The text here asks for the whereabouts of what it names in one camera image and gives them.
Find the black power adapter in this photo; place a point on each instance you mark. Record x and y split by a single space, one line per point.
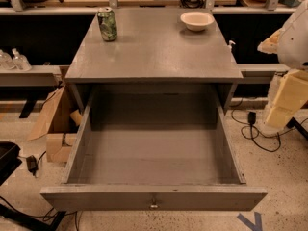
32 164
251 118

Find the clear sanitizer bottle right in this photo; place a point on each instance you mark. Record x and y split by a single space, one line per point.
21 61

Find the black bin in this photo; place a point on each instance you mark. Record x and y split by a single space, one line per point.
9 160

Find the green soda can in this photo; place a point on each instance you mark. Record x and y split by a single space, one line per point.
107 23

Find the clear sanitizer bottle left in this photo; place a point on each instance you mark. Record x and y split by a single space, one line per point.
6 60

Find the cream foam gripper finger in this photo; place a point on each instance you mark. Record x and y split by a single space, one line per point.
270 45
287 94

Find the grey open top drawer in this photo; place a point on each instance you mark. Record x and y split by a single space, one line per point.
136 144

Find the black power adapter right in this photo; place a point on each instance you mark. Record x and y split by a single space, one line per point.
251 118

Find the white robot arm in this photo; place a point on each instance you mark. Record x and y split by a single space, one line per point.
292 48

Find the small white pump bottle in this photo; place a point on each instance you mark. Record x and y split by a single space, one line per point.
231 45

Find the metal drawer knob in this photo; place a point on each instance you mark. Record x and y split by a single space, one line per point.
153 204

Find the cardboard box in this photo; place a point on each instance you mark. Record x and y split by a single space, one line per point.
58 120

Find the grey cabinet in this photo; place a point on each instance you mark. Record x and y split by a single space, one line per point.
153 45

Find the black power adapter left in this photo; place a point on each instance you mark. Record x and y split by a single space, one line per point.
32 164

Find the white bowl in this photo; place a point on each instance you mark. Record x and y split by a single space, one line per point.
197 21

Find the clear sanitizer bottle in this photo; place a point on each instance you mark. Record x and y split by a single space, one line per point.
6 60
21 61

